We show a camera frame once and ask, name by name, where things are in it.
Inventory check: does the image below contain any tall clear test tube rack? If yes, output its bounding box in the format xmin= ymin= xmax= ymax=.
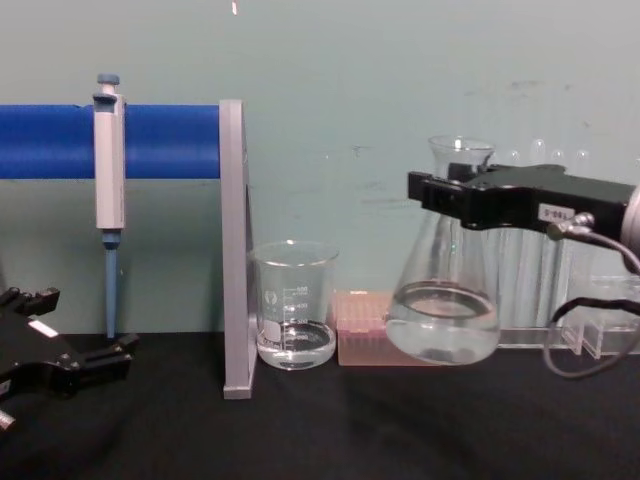
xmin=492 ymin=227 xmax=585 ymax=352

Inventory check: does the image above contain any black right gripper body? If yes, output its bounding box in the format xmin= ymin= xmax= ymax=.
xmin=462 ymin=163 xmax=637 ymax=237

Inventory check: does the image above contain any clear glass beaker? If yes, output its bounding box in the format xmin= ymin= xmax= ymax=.
xmin=248 ymin=240 xmax=342 ymax=372

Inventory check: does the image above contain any black table cloth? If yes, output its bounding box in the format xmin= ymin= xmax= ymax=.
xmin=0 ymin=329 xmax=640 ymax=480

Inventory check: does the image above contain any low clear wide-hole rack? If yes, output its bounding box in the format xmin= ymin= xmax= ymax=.
xmin=564 ymin=272 xmax=640 ymax=359

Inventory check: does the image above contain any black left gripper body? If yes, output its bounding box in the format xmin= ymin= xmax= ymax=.
xmin=0 ymin=309 xmax=71 ymax=401

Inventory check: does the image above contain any clear glass conical flask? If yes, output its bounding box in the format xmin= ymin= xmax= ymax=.
xmin=384 ymin=134 xmax=502 ymax=367

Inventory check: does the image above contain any blue and grey pipette stand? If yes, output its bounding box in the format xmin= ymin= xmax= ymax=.
xmin=0 ymin=98 xmax=257 ymax=402

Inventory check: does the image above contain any right wrist grey cable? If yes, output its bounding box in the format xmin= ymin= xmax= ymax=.
xmin=543 ymin=211 xmax=640 ymax=378

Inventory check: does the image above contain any clear glass test tube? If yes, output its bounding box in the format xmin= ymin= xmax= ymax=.
xmin=530 ymin=137 xmax=549 ymax=326
xmin=505 ymin=147 xmax=526 ymax=326

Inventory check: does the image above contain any white and blue pipette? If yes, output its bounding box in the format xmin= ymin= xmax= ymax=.
xmin=93 ymin=73 xmax=128 ymax=341

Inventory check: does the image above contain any pink pipette tip box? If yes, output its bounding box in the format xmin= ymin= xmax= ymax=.
xmin=333 ymin=289 xmax=409 ymax=368

